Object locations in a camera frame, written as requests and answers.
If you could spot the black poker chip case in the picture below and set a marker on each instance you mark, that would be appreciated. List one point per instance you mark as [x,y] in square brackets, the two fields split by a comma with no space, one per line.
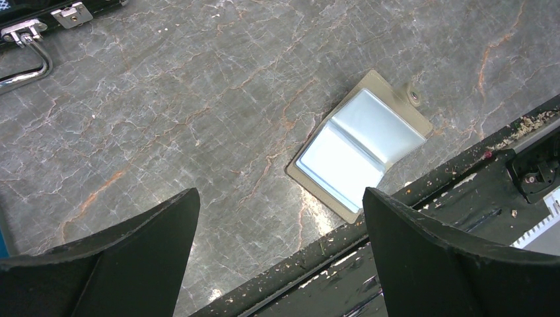
[24,24]

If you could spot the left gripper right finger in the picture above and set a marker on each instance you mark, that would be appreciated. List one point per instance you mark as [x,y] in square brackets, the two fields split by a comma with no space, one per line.
[428,268]

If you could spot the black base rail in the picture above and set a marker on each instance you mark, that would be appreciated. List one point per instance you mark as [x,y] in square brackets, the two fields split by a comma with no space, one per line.
[504,189]

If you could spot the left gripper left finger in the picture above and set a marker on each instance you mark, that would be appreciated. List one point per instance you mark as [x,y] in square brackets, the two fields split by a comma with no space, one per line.
[134,268]

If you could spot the olive card holder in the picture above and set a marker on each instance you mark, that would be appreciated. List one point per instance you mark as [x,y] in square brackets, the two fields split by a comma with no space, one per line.
[372,128]

